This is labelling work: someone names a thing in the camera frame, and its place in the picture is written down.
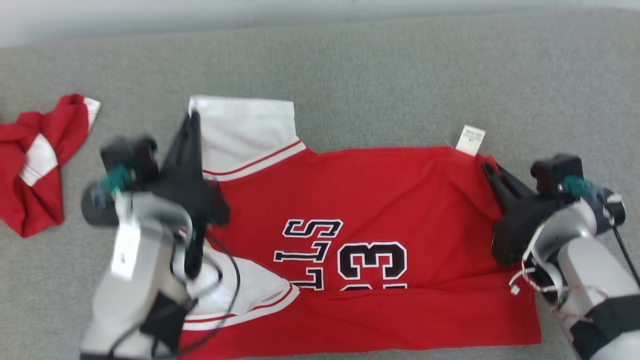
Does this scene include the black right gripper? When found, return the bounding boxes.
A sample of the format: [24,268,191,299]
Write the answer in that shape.
[481,160,566,267]

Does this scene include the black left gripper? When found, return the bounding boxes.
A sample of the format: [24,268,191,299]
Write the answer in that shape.
[142,111,231,226]

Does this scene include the red white basketball jersey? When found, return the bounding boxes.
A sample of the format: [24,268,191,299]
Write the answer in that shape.
[177,95,543,360]

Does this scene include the red white basketball shorts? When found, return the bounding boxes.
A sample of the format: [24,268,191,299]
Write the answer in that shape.
[0,93,102,238]

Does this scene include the teal right camera connector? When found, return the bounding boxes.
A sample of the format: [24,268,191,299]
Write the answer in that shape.
[560,176,608,201]

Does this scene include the teal camera connector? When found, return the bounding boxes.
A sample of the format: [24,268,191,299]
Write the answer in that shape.
[560,176,608,201]
[97,165,133,193]

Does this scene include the teal left camera connector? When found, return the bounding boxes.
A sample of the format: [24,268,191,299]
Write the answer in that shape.
[97,165,133,193]

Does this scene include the thin red white wires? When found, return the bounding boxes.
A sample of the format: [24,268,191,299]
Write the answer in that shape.
[509,250,608,326]

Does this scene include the white paper cable label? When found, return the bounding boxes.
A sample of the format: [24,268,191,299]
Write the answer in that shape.
[110,222,142,281]

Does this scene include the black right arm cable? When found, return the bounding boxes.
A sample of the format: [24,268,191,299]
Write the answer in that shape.
[611,225,640,288]

